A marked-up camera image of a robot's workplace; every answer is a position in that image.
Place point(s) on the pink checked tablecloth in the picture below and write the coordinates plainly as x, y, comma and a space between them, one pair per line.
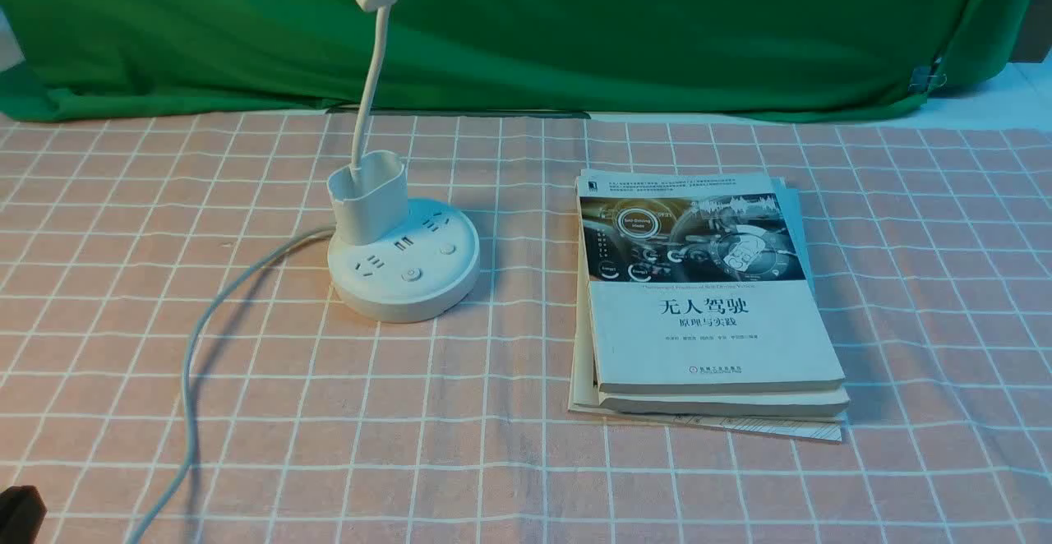
930, 248

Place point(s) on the white desk lamp with sockets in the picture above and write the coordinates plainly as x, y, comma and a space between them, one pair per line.
394, 258

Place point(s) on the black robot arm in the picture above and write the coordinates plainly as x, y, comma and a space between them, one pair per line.
22, 514

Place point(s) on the metal binder clip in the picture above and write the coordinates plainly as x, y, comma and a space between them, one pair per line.
927, 78

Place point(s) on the top book with car cover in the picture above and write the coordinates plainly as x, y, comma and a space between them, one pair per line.
707, 314

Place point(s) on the bottom thin booklet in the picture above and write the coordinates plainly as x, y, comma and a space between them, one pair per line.
585, 363

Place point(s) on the green backdrop cloth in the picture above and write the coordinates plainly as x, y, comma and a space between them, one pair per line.
791, 61

